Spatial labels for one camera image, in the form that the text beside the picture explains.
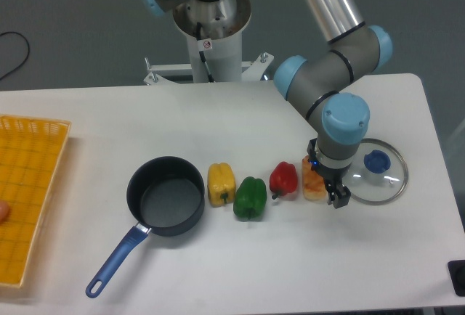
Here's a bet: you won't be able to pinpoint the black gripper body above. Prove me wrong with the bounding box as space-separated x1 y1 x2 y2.
314 163 349 189

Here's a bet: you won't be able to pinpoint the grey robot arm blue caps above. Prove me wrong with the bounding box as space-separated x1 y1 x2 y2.
143 0 393 208

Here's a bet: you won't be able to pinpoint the fingertip at left edge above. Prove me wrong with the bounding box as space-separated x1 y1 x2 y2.
0 200 10 223

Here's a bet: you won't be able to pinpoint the glass lid blue knob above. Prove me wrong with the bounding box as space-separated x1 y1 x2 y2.
343 138 409 205

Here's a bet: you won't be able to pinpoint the red bell pepper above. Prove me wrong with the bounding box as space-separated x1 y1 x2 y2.
269 162 298 200

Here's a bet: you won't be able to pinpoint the green bell pepper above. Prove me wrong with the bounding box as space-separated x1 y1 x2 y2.
233 176 267 220

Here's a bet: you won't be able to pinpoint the yellow bell pepper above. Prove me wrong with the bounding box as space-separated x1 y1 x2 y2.
207 163 236 208

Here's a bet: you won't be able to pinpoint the black table corner device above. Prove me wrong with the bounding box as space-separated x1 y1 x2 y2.
448 260 465 297

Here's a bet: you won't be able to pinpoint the yellow woven basket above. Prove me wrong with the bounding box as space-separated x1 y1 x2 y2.
1 115 71 288

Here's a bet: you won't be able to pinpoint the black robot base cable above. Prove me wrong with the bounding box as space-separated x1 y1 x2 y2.
195 21 215 83

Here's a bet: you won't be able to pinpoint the dark saucepan blue handle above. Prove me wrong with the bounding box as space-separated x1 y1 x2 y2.
85 156 205 298

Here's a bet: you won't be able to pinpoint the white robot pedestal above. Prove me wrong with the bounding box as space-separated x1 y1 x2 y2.
144 0 274 85

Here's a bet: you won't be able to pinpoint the black cable on floor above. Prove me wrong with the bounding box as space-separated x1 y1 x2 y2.
0 31 31 81

